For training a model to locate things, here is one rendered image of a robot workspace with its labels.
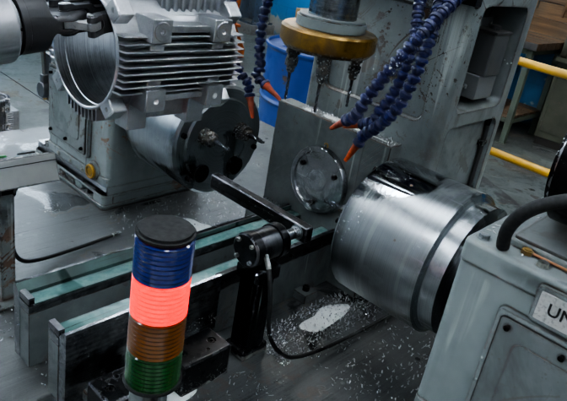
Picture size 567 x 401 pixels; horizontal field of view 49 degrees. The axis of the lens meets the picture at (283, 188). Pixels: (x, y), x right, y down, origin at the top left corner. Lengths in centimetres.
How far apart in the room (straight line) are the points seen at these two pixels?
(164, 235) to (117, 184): 94
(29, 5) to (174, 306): 38
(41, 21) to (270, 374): 67
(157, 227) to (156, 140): 73
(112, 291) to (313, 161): 49
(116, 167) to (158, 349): 90
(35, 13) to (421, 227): 60
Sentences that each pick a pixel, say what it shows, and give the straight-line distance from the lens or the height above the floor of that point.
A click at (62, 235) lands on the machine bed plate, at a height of 80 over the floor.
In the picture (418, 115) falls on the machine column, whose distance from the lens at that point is 131.
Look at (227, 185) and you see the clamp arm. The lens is 119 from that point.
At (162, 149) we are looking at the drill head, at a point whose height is 103.
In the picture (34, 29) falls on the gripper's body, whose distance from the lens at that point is 79.
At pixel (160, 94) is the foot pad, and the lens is 83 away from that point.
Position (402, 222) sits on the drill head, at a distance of 97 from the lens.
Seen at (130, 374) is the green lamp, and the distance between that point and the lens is 71.
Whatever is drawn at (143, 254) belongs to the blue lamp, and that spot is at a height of 120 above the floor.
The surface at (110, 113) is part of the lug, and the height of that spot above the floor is 125.
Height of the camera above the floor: 152
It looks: 24 degrees down
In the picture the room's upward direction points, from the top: 10 degrees clockwise
